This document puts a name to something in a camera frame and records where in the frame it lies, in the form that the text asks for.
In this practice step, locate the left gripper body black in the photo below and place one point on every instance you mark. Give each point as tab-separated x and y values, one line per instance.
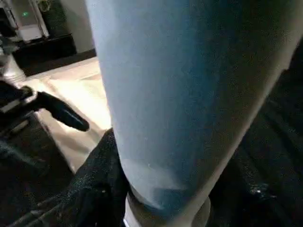
16	101

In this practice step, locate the white plastic table top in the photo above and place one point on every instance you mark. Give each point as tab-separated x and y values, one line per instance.
78	94

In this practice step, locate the white plastic table leg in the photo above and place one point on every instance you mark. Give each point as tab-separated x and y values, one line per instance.
177	94

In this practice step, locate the black work mat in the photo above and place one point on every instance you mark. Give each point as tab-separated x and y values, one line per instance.
272	118

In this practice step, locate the white appliance with green light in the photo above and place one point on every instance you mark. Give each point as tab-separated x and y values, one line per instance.
30	21

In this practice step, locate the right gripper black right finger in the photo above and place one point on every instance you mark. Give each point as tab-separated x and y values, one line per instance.
255	205

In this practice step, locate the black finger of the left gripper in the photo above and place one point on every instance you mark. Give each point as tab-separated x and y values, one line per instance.
64	111

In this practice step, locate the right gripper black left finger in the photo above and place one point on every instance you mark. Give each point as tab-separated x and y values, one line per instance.
94	189

